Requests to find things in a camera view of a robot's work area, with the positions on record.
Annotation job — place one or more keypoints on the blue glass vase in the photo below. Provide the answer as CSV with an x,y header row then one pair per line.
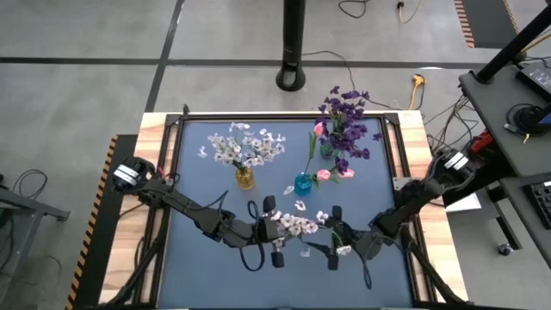
x,y
303,185

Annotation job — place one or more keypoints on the black table frame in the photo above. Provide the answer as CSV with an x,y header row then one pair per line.
x,y
275,116

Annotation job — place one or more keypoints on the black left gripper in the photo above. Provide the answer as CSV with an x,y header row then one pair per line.
x,y
267,228

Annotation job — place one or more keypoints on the black support strut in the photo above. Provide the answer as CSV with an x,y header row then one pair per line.
x,y
424,267
138,267

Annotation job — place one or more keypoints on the black floor mat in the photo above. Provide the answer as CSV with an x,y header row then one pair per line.
x,y
91,275
490,21

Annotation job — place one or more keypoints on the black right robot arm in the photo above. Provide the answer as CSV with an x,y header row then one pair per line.
x,y
409,206

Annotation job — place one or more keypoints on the yellow glass vase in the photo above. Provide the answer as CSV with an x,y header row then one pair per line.
x,y
245,180

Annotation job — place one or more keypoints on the grey desk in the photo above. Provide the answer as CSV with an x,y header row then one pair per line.
x,y
495,129

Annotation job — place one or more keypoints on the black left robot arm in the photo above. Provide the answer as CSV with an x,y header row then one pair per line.
x,y
193,211

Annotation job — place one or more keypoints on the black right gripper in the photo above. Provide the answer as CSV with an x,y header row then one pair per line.
x,y
348,241

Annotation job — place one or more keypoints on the black pole stand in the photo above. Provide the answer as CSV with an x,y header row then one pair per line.
x,y
295,34

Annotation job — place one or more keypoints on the black diagonal pole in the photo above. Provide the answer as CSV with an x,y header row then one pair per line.
x,y
512,45

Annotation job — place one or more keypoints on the blue-grey table mat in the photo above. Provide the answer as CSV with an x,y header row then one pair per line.
x,y
206,284

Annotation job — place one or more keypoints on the red box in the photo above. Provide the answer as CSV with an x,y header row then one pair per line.
x,y
482,142

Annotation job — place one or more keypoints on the black caster wheel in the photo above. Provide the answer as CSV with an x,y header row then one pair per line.
x,y
505,249

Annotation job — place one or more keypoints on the green glass vase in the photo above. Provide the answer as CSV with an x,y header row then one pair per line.
x,y
326,151

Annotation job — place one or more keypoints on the white artificial flower bunch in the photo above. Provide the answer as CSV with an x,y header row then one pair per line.
x,y
224,146
267,146
297,224

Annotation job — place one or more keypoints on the small red tag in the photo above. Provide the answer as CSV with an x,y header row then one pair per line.
x,y
162,171

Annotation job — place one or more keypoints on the yellow power plug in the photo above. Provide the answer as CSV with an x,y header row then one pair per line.
x,y
418,79

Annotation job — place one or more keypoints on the white paper sheet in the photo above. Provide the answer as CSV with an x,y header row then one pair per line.
x,y
467,202

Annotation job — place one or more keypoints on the yellow-black hazard tape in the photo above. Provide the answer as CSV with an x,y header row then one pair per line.
x,y
92,219
464,21

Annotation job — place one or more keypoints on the black desk device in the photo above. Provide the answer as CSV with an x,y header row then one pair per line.
x,y
538,77

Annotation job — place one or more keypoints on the black keyboard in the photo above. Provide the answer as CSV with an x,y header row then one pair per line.
x,y
540,204

